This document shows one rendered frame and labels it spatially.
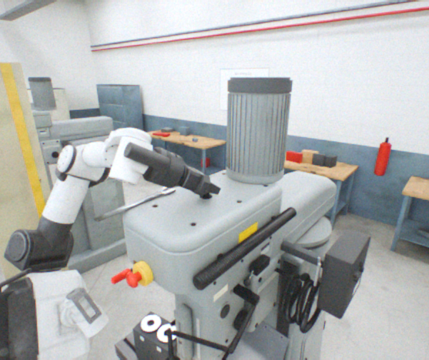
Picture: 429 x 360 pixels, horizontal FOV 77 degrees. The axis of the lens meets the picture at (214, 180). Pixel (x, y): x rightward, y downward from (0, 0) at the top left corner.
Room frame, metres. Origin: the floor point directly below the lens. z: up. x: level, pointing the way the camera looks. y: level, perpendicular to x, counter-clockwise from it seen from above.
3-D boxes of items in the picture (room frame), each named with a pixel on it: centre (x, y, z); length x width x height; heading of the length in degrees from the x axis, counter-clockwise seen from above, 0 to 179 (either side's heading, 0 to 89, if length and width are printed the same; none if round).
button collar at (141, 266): (0.54, 0.17, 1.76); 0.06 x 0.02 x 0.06; 49
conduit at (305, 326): (0.78, -0.30, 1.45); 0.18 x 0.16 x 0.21; 139
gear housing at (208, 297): (0.74, -0.01, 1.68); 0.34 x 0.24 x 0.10; 139
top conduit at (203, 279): (0.64, -0.11, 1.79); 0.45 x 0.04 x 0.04; 139
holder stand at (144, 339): (0.91, 0.25, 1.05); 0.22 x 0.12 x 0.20; 59
